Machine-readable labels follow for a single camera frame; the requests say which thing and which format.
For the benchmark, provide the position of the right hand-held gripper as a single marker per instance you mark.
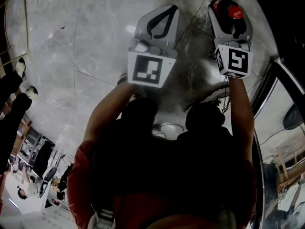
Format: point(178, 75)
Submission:
point(236, 61)

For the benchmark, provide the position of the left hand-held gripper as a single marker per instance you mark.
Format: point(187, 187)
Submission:
point(147, 68)

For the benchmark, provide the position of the red-capped dark soda bottle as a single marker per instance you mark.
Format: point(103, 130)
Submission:
point(234, 13)

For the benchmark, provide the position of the person's right forearm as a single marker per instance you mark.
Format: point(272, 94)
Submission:
point(240, 118)

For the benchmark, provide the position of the person's left forearm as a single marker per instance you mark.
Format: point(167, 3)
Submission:
point(107, 111)

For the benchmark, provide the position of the person's left shoe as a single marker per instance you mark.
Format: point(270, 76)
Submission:
point(122, 78)

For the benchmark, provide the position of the person's black trousers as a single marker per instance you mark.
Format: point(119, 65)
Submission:
point(143, 132)

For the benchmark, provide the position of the person's red shirt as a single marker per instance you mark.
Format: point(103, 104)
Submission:
point(81, 170)

